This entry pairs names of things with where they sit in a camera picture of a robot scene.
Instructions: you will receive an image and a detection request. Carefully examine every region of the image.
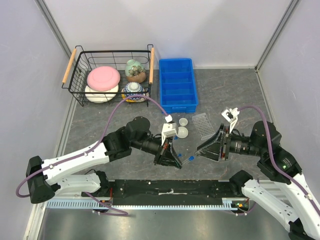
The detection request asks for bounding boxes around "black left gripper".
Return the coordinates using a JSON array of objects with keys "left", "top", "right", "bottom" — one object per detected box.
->
[{"left": 131, "top": 134, "right": 182, "bottom": 169}]

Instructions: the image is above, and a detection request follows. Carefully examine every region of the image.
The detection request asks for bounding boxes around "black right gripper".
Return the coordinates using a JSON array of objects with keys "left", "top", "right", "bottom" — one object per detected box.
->
[{"left": 195, "top": 122, "right": 265, "bottom": 161}]

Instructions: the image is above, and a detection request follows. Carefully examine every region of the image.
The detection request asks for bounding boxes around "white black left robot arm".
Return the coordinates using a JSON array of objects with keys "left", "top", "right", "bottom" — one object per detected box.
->
[{"left": 26, "top": 116, "right": 183, "bottom": 204}]

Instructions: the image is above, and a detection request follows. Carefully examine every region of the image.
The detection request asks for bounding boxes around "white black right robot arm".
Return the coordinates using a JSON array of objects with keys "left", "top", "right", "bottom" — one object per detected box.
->
[{"left": 195, "top": 120, "right": 320, "bottom": 240}]

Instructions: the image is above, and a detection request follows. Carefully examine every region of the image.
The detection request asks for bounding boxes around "clear acrylic test tube rack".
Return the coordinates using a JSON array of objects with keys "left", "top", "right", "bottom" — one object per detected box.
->
[{"left": 192, "top": 113, "right": 216, "bottom": 141}]

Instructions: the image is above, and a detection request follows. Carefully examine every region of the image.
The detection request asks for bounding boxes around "white ceramic evaporating dish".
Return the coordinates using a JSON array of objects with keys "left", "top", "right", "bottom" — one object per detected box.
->
[{"left": 177, "top": 126, "right": 189, "bottom": 139}]

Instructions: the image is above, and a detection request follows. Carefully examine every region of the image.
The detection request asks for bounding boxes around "white ceramic crucible cup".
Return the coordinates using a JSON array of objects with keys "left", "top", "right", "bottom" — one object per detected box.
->
[{"left": 178, "top": 117, "right": 189, "bottom": 127}]

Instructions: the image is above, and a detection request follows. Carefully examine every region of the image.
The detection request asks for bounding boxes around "blue plastic compartment bin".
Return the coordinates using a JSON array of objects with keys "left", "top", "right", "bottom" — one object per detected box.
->
[{"left": 159, "top": 58, "right": 199, "bottom": 114}]

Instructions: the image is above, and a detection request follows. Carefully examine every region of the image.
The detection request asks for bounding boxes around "blue white patterned bowl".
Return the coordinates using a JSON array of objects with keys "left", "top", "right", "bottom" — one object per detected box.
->
[{"left": 121, "top": 82, "right": 149, "bottom": 103}]

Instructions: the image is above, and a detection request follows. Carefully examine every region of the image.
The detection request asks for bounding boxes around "yellow plate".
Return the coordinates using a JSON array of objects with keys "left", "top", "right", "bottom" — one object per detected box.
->
[{"left": 121, "top": 95, "right": 141, "bottom": 103}]

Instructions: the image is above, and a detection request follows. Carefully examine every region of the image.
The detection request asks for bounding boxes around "green floral ceramic bowl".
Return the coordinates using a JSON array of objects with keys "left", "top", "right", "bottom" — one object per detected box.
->
[{"left": 125, "top": 59, "right": 147, "bottom": 84}]

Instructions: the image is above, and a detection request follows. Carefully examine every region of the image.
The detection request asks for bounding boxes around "white ceramic bowl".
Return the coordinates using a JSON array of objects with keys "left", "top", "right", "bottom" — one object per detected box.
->
[{"left": 85, "top": 84, "right": 119, "bottom": 104}]

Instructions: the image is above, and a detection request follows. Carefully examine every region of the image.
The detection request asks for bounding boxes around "pink ceramic plate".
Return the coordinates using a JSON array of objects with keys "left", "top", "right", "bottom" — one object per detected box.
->
[{"left": 87, "top": 66, "right": 121, "bottom": 92}]

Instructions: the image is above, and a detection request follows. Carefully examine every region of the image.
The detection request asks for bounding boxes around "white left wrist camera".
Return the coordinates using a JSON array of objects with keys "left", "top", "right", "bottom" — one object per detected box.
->
[{"left": 161, "top": 114, "right": 178, "bottom": 145}]

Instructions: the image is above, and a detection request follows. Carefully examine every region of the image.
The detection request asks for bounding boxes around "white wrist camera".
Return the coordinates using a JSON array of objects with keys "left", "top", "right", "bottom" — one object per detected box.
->
[
  {"left": 161, "top": 114, "right": 178, "bottom": 145},
  {"left": 221, "top": 107, "right": 240, "bottom": 134}
]

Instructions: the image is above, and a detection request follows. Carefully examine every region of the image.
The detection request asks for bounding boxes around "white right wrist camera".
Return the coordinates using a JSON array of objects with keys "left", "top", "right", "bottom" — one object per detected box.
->
[{"left": 221, "top": 107, "right": 240, "bottom": 134}]

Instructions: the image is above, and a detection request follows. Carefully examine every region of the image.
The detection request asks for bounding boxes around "light blue cable duct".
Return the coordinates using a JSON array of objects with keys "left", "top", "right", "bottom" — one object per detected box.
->
[{"left": 46, "top": 198, "right": 251, "bottom": 210}]

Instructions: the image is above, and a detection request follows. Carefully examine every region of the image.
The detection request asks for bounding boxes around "black wire basket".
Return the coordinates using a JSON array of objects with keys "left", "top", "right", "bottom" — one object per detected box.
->
[{"left": 61, "top": 44, "right": 155, "bottom": 106}]

